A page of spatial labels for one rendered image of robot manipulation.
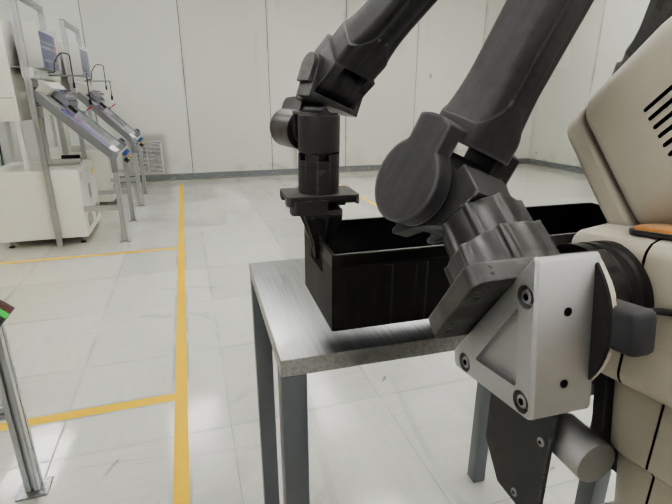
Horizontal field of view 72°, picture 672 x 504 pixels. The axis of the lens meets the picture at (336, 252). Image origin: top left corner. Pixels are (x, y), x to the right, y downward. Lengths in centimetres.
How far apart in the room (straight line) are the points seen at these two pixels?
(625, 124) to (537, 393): 23
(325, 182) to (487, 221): 31
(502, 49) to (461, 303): 22
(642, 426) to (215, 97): 707
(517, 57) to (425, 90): 784
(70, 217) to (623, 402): 422
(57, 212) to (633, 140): 426
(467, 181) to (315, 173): 29
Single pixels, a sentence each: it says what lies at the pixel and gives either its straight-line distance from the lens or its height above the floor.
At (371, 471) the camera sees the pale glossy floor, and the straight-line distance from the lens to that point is 171.
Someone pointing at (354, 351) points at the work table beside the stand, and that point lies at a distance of 74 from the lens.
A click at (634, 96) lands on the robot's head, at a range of 45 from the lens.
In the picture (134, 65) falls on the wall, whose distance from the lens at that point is 735.
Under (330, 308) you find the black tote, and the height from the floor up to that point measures 90.
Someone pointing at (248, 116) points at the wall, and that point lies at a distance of 738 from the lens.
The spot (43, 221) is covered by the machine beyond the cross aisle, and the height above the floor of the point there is 21.
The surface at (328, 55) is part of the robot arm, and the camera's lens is 63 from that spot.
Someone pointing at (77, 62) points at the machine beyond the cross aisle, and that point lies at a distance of 587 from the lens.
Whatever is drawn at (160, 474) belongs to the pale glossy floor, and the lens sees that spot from 179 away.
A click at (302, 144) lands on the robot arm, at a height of 111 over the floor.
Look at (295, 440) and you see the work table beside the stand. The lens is 81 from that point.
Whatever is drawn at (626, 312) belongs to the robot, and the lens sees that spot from 34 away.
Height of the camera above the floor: 117
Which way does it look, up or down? 18 degrees down
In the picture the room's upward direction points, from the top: straight up
